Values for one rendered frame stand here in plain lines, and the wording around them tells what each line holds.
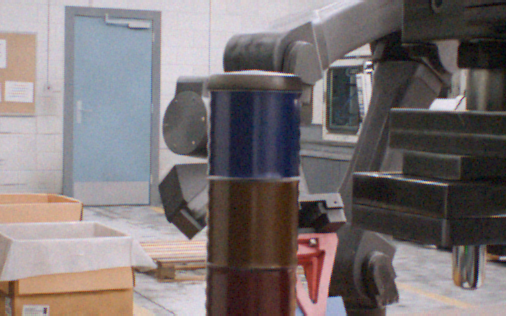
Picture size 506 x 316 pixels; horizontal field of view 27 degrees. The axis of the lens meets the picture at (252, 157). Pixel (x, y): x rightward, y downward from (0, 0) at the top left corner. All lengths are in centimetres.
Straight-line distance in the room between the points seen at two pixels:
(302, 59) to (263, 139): 55
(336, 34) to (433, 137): 38
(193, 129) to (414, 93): 32
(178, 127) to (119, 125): 1092
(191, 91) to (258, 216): 51
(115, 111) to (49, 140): 80
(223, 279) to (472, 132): 27
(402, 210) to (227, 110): 25
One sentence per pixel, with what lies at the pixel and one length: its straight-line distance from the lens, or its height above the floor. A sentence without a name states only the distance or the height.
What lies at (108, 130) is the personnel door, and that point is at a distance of 1181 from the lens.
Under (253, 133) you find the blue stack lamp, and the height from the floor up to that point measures 117.
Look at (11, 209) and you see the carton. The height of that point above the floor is 70.
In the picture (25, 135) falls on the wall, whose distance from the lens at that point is 1161.
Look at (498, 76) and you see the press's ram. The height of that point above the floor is 120.
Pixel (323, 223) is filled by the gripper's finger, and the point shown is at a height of 108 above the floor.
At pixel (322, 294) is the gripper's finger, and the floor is 102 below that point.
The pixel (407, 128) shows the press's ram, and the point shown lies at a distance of 70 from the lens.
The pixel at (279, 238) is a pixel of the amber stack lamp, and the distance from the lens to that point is 41.
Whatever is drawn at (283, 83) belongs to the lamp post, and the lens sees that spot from 41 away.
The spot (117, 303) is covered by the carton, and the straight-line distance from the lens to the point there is 425.
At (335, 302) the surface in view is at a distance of 94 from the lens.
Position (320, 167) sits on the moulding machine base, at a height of 55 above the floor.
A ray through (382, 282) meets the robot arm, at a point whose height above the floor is 101.
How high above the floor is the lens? 118
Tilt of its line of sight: 3 degrees down
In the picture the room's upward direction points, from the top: 1 degrees clockwise
